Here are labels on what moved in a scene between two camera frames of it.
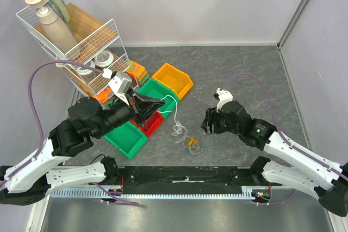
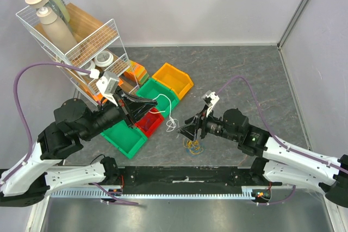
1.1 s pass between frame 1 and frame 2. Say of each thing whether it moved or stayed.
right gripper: moved
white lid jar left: stayed
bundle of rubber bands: stayed
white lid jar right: stayed
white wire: moved
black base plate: stayed
